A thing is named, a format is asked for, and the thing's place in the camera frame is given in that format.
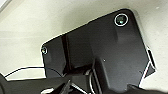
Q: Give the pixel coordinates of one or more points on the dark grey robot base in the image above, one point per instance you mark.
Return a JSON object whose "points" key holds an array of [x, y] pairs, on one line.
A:
{"points": [[116, 50]]}

